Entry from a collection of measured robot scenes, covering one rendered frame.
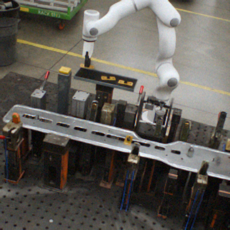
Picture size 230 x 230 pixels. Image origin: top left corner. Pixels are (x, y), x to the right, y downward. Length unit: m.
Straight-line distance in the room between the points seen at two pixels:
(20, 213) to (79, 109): 0.66
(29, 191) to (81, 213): 0.33
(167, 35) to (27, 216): 1.28
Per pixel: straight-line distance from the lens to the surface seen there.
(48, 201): 2.22
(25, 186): 2.30
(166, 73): 2.45
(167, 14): 2.27
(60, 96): 2.53
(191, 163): 2.12
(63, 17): 5.89
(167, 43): 2.40
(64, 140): 2.08
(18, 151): 2.22
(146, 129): 2.35
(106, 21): 2.18
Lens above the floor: 2.31
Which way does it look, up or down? 33 degrees down
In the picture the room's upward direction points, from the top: 8 degrees clockwise
